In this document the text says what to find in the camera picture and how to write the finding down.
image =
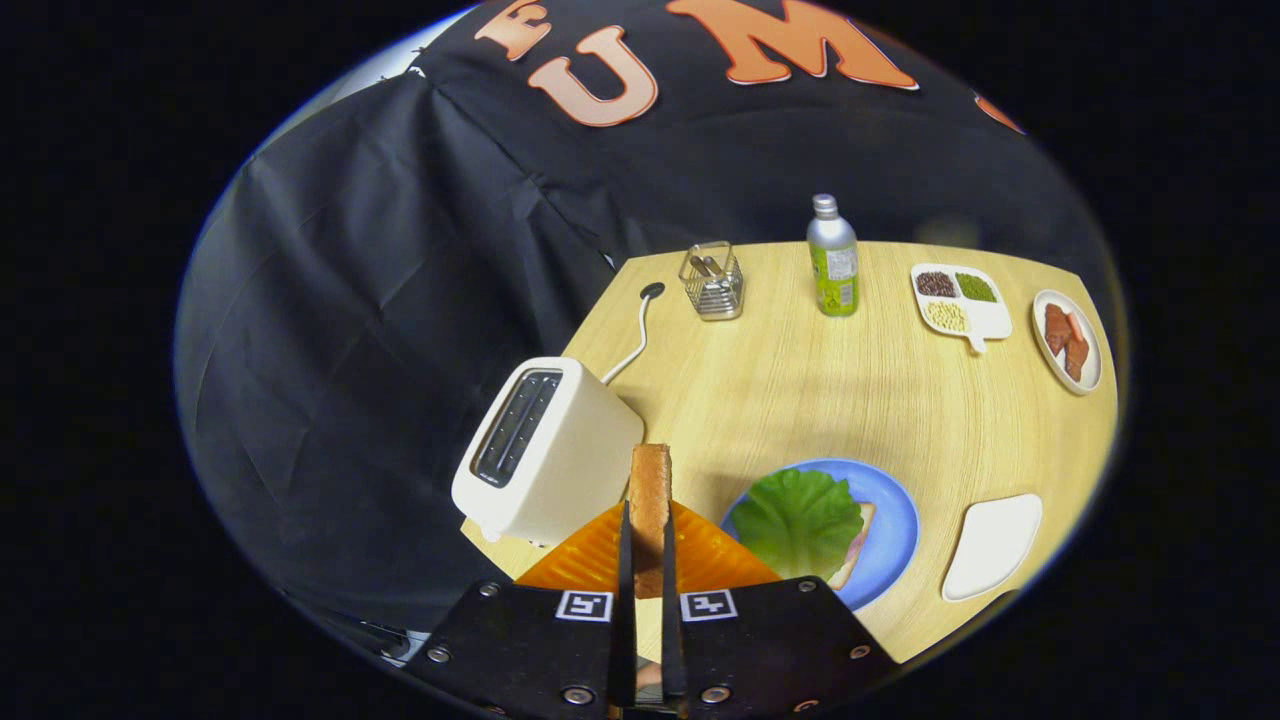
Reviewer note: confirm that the pile of dark red beans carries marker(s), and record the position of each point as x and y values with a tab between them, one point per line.
936	284

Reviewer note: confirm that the black backdrop cloth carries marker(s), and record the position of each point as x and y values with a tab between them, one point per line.
350	300

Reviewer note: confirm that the pile of yellow soybeans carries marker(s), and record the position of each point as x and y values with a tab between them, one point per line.
946	317

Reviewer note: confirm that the white oval sausage plate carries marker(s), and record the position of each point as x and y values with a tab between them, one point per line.
1050	362

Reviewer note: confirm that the toast slice under ham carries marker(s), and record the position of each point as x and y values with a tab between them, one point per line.
866	530

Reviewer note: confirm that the blue round plate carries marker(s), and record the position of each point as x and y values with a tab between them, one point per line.
890	530

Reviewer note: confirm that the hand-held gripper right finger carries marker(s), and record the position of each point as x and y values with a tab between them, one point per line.
671	640

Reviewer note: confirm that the white toaster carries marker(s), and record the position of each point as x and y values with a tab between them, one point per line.
580	470

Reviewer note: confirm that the silver bottle with green label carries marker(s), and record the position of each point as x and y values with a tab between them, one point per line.
835	270

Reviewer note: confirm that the white divided dish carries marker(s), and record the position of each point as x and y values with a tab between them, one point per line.
990	320

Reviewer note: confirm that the pile of green beans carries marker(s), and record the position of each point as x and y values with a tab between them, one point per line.
976	288

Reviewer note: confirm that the red sausage slice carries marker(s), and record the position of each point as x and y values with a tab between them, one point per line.
1057	328
1076	358

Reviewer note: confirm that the white curved empty plate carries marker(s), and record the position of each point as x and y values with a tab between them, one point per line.
990	550

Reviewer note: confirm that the green lettuce leaf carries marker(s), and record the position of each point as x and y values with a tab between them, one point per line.
800	520

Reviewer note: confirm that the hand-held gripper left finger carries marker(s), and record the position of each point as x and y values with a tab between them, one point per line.
625	620

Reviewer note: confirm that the plain bread slice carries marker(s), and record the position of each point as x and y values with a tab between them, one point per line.
650	500

